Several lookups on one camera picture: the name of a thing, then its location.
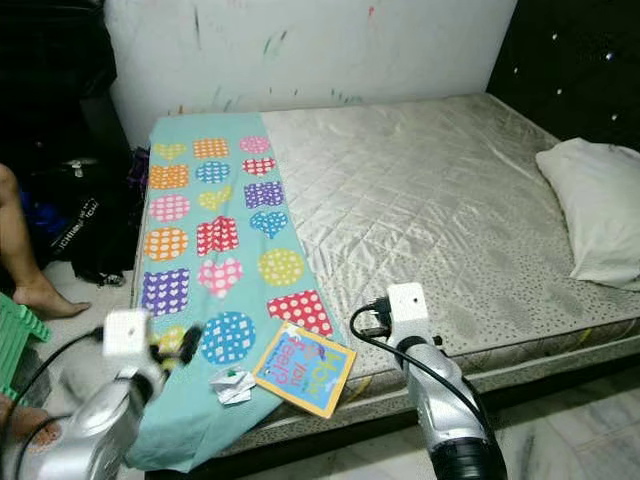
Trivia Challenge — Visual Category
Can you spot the white paper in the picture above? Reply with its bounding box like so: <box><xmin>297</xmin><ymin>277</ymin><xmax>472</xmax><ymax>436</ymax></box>
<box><xmin>208</xmin><ymin>366</ymin><xmax>256</xmax><ymax>406</ymax></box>

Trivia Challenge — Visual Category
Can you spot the blue yellow children's book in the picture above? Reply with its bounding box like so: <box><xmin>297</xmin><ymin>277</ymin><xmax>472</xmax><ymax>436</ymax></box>
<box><xmin>252</xmin><ymin>320</ymin><xmax>358</xmax><ymax>419</ymax></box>

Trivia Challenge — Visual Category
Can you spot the white printed pillow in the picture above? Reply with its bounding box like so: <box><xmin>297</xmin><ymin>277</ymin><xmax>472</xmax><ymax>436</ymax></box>
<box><xmin>535</xmin><ymin>138</ymin><xmax>640</xmax><ymax>292</ymax></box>

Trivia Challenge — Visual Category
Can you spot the white quilted mattress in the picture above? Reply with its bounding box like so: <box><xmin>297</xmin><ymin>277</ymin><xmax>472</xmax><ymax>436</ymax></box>
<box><xmin>135</xmin><ymin>93</ymin><xmax>640</xmax><ymax>471</ymax></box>

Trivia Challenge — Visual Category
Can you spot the black bag with white print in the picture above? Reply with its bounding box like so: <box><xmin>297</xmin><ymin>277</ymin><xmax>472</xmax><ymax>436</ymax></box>
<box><xmin>25</xmin><ymin>155</ymin><xmax>151</xmax><ymax>288</ymax></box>

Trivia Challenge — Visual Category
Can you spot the green plastic stool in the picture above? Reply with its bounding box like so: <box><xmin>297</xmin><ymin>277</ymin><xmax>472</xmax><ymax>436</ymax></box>
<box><xmin>0</xmin><ymin>292</ymin><xmax>51</xmax><ymax>401</ymax></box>

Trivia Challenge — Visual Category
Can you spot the teal blanket with colourful shapes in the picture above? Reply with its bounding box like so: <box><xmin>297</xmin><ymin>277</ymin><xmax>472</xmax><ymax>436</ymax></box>
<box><xmin>125</xmin><ymin>112</ymin><xmax>351</xmax><ymax>473</ymax></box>

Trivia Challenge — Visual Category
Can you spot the purple cloth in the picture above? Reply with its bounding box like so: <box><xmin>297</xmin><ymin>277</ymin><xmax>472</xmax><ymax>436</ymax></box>
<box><xmin>130</xmin><ymin>148</ymin><xmax>151</xmax><ymax>191</ymax></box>

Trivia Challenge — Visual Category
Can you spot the person in blue shirt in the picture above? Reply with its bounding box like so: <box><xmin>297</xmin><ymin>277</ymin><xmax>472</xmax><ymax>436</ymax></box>
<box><xmin>0</xmin><ymin>165</ymin><xmax>81</xmax><ymax>441</ymax></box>

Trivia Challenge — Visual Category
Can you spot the dark tufted headboard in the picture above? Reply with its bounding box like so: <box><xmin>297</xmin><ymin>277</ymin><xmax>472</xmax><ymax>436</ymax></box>
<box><xmin>487</xmin><ymin>0</ymin><xmax>640</xmax><ymax>151</ymax></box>

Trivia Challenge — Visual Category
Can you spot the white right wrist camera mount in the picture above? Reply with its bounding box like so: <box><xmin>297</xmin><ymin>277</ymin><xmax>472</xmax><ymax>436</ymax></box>
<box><xmin>386</xmin><ymin>282</ymin><xmax>431</xmax><ymax>346</ymax></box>

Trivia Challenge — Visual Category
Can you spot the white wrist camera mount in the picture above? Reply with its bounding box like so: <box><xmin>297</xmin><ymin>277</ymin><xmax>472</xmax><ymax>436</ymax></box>
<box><xmin>386</xmin><ymin>282</ymin><xmax>431</xmax><ymax>346</ymax></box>
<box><xmin>102</xmin><ymin>309</ymin><xmax>156</xmax><ymax>369</ymax></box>

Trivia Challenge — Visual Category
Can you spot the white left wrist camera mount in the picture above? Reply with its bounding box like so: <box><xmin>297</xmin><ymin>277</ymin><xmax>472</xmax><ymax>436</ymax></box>
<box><xmin>102</xmin><ymin>309</ymin><xmax>156</xmax><ymax>369</ymax></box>

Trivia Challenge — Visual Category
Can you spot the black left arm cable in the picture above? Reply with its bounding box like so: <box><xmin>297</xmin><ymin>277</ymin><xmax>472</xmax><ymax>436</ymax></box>
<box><xmin>0</xmin><ymin>330</ymin><xmax>106</xmax><ymax>480</ymax></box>

